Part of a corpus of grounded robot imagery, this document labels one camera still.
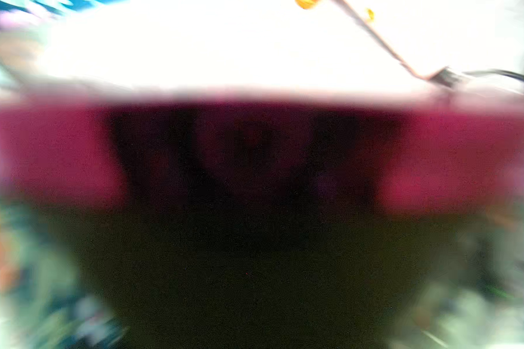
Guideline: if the dark grey hair dryer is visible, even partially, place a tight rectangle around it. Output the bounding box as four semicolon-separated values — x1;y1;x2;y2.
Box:
0;97;524;348

